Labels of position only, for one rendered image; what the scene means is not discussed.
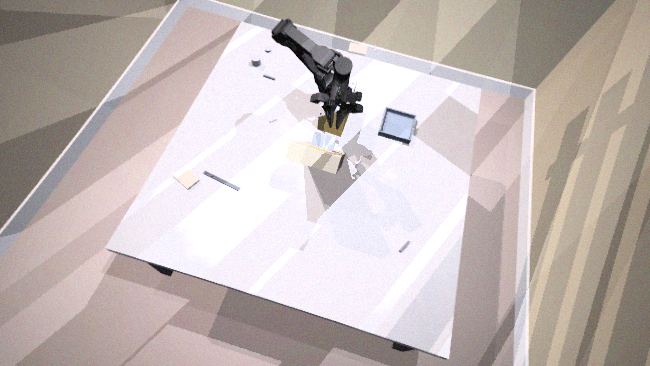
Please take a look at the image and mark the grey flat bar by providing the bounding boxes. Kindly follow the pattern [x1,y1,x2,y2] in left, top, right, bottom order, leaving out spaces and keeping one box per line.
[202,171,240,191]

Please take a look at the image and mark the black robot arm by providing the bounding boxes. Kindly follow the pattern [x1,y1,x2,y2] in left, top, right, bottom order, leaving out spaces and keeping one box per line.
[271,18,362,105]

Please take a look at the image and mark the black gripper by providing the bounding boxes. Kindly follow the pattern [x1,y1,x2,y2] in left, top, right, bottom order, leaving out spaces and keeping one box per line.
[310,81,364,129]

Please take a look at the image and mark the small grey cylinder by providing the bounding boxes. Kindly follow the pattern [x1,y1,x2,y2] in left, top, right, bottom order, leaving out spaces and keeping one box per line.
[251,54,261,67]

